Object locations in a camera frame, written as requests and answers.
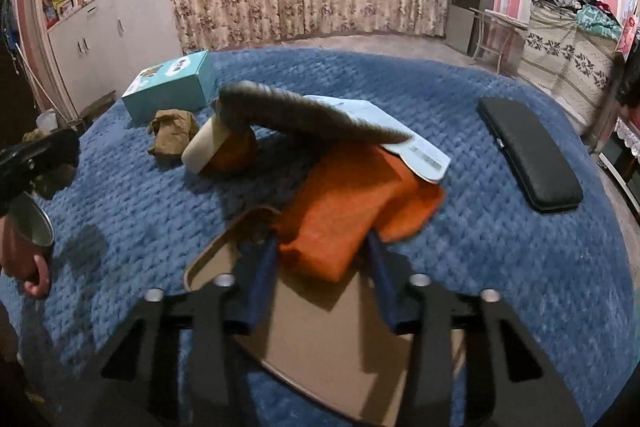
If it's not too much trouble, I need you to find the small brown paper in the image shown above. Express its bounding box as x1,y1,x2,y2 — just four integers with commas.
146,109,200,160

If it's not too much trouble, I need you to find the white paper cup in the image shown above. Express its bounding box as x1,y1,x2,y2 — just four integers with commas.
181,115,231,173

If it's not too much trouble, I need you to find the light blue carton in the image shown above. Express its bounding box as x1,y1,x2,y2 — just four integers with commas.
306,95,451,184

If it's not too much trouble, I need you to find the orange cloth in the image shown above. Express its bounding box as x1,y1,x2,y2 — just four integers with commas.
276,143,445,283

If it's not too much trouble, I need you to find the white cabinet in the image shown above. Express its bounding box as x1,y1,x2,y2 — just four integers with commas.
48,0,182,114

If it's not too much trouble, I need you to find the teal tissue box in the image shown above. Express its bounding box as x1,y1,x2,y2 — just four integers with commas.
122,51,218,126

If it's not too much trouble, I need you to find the blue fluffy table cover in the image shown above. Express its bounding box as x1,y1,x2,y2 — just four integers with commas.
1,48,639,423

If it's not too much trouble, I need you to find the brown flat tray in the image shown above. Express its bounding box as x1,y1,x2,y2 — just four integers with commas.
182,204,468,427

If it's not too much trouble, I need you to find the orange fruit piece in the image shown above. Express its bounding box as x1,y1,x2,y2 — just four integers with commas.
203,128,257,172

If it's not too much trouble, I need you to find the black rectangular case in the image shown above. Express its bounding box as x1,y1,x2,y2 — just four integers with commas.
476,98,584,213

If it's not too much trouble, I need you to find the small metal stool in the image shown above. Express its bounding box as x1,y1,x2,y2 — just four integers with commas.
472,9,528,74

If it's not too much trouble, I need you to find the covered chest with clothes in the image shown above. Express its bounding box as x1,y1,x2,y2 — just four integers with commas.
518,0,622,131

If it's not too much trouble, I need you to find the grey water dispenser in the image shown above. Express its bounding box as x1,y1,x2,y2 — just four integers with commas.
445,0,495,56

